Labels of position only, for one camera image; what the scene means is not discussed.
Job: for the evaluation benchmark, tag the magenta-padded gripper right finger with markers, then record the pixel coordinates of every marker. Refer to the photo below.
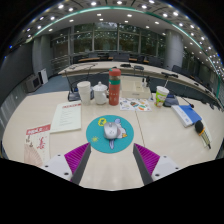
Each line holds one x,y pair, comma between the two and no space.
164,166

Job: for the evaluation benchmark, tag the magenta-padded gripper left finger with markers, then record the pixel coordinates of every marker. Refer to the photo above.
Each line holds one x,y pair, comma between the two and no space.
58,165

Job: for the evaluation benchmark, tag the silver computer mouse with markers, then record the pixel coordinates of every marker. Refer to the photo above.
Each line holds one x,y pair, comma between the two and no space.
112,130

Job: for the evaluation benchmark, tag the round teal cartoon mouse pad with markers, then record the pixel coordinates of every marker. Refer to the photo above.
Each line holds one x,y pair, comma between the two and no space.
96,136

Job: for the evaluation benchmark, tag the red and white leaflet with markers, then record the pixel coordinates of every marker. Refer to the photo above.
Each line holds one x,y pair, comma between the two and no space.
37,145

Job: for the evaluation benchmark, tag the white sheet red header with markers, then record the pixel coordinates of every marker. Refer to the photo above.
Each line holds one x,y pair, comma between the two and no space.
66,116

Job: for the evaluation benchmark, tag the blue and white book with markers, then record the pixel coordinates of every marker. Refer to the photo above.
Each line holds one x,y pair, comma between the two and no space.
186,116

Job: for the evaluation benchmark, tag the grey-blue desk gooseneck microphone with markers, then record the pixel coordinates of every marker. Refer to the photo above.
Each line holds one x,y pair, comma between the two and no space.
171,101

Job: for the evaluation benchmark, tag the colourful sticker sheet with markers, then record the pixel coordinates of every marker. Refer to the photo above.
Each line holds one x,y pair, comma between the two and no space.
135,104

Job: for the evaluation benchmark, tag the green printed paper cup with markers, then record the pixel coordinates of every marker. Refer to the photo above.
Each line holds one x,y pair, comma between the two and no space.
161,96

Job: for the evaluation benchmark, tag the white paper cup stack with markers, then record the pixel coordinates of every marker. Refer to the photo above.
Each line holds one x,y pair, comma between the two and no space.
84,93

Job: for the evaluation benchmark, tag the white lidded mug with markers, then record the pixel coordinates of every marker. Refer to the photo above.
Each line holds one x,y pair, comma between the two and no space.
100,95

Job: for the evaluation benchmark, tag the white open box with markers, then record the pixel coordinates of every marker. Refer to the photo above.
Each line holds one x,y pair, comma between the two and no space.
133,90

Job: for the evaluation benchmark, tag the grey low floor cabinet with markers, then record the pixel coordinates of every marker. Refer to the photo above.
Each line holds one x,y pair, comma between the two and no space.
33,83

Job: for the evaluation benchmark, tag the white standing appliance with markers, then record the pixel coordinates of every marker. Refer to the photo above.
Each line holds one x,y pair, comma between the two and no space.
43,76

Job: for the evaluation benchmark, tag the red drink bottle green band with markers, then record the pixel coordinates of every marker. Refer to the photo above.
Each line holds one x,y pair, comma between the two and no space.
114,88

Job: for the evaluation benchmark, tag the dark office chairs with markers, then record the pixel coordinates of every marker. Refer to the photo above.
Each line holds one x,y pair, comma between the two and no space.
121,57

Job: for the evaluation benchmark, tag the ceiling lights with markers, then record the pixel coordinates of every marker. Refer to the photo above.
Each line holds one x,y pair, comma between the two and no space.
119,2

